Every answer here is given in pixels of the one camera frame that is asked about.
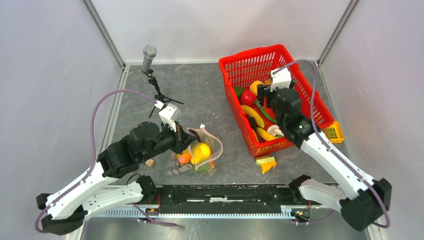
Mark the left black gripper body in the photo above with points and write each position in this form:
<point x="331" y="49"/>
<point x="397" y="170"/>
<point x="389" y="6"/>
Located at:
<point x="174" y="139"/>

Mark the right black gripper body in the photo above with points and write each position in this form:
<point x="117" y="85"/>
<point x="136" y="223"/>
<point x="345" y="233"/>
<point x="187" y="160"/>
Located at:
<point x="271" y="99"/>

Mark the red plastic shopping basket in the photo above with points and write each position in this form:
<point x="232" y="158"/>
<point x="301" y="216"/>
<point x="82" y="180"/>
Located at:
<point x="245" y="67"/>

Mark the yellow toy banana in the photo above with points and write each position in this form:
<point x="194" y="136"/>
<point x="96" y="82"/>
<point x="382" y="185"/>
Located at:
<point x="252" y="113"/>
<point x="265" y="135"/>

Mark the clear zip top bag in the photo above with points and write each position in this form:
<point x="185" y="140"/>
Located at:
<point x="203" y="136"/>

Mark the green toy bean pod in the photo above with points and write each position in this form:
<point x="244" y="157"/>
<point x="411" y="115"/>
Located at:
<point x="203" y="168"/>

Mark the yellow toy cheese wedge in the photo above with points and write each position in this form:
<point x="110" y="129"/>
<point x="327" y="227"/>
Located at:
<point x="266" y="163"/>

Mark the microphone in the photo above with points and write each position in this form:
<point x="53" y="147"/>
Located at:
<point x="149" y="53"/>

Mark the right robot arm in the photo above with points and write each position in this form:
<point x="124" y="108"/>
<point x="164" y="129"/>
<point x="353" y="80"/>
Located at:
<point x="359" y="198"/>

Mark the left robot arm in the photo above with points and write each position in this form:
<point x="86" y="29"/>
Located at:
<point x="65" y="211"/>

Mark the orange toy fruit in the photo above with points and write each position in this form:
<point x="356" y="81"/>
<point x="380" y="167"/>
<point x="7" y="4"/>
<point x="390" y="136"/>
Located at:
<point x="254" y="87"/>

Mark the brown toy potato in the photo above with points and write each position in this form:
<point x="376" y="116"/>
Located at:
<point x="268" y="81"/>

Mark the green chili pepper toy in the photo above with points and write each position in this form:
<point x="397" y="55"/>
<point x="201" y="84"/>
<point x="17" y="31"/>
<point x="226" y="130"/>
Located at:
<point x="264" y="112"/>

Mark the red toy apple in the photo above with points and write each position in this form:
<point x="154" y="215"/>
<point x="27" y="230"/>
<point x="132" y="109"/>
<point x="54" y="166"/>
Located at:
<point x="247" y="98"/>

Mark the white toy garlic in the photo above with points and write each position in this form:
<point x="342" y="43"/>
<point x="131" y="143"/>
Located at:
<point x="275" y="131"/>

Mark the dark toy plum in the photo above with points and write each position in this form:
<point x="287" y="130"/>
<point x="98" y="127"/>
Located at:
<point x="252" y="122"/>

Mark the yellow toy crate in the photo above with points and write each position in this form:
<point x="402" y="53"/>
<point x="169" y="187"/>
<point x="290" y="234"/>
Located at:
<point x="334" y="133"/>

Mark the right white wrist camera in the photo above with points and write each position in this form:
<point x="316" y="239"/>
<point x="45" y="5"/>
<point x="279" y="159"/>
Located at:
<point x="281" y="78"/>

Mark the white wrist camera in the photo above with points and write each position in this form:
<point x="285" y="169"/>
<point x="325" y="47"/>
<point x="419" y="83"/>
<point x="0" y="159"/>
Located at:
<point x="281" y="78"/>
<point x="169" y="114"/>

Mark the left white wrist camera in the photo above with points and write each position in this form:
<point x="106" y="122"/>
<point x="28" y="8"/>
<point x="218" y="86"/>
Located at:
<point x="169" y="114"/>

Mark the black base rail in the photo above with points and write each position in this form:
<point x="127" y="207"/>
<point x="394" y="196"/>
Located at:
<point x="223" y="199"/>

